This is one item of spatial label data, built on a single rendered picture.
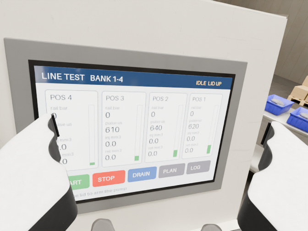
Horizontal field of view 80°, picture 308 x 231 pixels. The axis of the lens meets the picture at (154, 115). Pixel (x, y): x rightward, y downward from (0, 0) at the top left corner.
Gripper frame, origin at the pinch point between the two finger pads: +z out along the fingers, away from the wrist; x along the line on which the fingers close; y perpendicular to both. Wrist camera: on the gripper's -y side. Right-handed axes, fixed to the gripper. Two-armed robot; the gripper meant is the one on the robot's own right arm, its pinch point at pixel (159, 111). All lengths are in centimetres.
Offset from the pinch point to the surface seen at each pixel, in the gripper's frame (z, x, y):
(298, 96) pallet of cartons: 448, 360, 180
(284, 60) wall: 758, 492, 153
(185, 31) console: 29.0, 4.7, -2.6
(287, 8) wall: 833, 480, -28
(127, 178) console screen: 18.1, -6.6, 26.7
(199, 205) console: 22.6, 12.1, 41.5
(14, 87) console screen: 16.2, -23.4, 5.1
